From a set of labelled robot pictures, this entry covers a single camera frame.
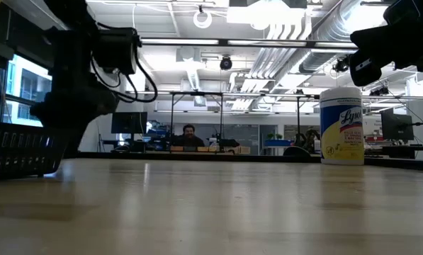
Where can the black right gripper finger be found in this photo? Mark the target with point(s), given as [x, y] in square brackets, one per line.
[372, 44]

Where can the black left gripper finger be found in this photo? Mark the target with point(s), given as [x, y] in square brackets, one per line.
[76, 140]

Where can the black perforated plastic basket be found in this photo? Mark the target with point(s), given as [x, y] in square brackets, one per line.
[20, 150]

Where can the black desktop robot arm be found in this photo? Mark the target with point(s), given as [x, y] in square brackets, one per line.
[308, 138]
[225, 142]
[165, 140]

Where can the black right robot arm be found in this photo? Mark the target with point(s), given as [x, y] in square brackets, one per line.
[414, 10]

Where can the black stand-mounted monitor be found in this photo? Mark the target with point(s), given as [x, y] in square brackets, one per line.
[129, 122]

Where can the large glass window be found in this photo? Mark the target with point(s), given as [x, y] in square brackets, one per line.
[20, 95]

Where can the Lysol disinfecting wipes canister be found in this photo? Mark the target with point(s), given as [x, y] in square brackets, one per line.
[342, 127]

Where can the person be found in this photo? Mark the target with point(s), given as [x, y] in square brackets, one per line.
[188, 137]

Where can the black office chair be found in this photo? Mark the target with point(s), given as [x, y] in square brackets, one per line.
[296, 151]

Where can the blue storage bin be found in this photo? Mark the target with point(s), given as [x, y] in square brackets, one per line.
[278, 143]

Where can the LED light bar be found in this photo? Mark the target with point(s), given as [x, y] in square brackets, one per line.
[232, 42]

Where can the brown cardboard box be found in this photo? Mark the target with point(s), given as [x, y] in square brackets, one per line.
[241, 150]

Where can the black round tracking camera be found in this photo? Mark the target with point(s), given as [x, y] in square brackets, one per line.
[340, 65]
[379, 91]
[226, 63]

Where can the silver ventilation duct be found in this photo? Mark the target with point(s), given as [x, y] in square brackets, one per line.
[305, 63]

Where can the black metal workstation frame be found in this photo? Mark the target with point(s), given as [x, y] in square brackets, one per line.
[197, 93]

